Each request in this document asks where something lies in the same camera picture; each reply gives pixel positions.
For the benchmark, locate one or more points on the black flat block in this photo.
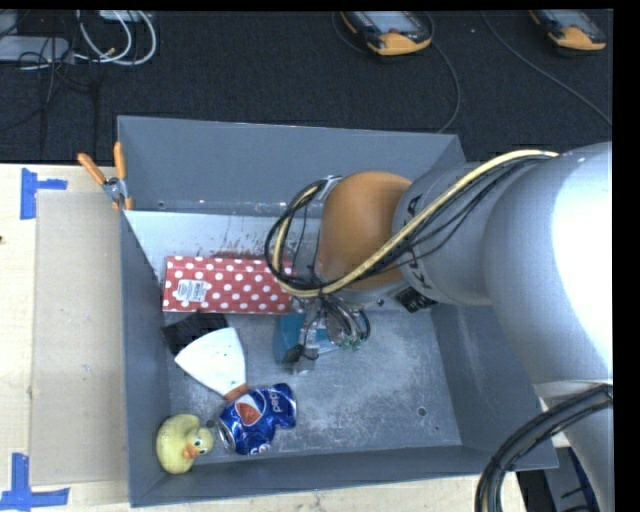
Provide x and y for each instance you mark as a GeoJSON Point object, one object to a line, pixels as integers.
{"type": "Point", "coordinates": [192, 327]}

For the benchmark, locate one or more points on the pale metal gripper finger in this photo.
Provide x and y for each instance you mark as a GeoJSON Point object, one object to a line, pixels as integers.
{"type": "Point", "coordinates": [306, 365]}
{"type": "Point", "coordinates": [294, 354]}

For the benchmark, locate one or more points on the grey metal bin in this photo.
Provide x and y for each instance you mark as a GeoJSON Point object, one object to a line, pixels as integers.
{"type": "Point", "coordinates": [380, 400]}

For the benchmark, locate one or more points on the crushed blue soda can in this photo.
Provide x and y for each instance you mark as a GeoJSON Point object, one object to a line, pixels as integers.
{"type": "Point", "coordinates": [257, 417]}

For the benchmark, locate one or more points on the red white-dotted box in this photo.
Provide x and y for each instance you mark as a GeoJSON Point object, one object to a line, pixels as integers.
{"type": "Point", "coordinates": [225, 285]}

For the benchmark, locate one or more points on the yellow rubber duck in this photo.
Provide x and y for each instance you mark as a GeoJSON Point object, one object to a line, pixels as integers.
{"type": "Point", "coordinates": [180, 445]}

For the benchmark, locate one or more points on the pale wood flat board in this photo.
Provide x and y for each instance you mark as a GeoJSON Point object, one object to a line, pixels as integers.
{"type": "Point", "coordinates": [75, 325]}

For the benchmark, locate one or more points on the teal blue block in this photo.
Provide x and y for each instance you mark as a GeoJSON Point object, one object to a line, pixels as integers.
{"type": "Point", "coordinates": [287, 332]}

